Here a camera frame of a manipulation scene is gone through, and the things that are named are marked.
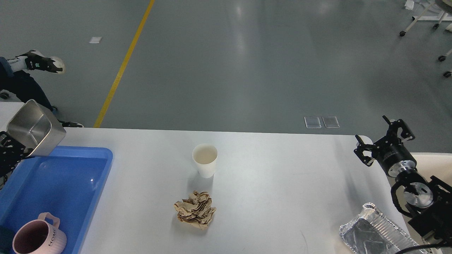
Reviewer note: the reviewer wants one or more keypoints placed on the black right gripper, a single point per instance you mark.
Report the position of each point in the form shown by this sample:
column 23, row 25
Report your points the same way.
column 389, row 151

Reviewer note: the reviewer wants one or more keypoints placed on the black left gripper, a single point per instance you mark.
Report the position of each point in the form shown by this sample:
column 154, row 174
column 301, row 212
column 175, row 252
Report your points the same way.
column 11, row 153

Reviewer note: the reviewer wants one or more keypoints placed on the stainless steel rectangular tray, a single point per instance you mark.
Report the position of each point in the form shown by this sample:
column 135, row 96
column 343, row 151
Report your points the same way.
column 36, row 127

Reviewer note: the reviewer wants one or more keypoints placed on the pink ribbed mug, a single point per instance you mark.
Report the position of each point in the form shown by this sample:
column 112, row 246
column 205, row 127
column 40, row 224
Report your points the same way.
column 40, row 236

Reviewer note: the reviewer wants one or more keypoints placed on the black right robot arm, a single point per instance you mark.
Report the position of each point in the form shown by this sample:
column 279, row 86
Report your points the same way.
column 427, row 204

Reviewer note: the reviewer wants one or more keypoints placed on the white side table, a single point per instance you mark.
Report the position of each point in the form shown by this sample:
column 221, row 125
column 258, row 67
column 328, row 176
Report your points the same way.
column 7, row 112

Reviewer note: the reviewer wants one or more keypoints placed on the white plastic bin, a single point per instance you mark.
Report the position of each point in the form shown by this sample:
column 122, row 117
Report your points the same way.
column 434, row 164

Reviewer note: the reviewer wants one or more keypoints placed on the right floor socket cover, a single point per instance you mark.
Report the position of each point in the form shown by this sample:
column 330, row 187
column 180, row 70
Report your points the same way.
column 330, row 122

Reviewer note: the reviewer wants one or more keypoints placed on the floor socket cover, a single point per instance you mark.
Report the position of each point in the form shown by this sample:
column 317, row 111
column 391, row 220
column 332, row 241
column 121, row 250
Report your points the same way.
column 312, row 122
column 330, row 122

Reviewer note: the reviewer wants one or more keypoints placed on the blue plastic tray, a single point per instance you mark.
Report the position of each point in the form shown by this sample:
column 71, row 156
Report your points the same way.
column 68, row 183

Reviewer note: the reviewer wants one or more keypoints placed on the person in black sweater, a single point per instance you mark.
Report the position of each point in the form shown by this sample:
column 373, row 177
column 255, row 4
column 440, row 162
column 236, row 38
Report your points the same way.
column 15, row 79

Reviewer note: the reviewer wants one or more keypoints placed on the left floor socket cover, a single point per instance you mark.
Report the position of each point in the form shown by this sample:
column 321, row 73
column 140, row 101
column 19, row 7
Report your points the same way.
column 312, row 122

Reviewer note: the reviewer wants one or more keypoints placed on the aluminium foil tray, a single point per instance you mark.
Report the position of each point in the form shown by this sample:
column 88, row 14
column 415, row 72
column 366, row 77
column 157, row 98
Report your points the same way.
column 370, row 229

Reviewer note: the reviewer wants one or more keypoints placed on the white paper cup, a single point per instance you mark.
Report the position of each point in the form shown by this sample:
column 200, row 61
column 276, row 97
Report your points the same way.
column 204, row 157

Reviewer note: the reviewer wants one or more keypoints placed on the crumpled brown paper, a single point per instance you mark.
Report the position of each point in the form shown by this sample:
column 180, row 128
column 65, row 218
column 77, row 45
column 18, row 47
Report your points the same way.
column 196, row 210

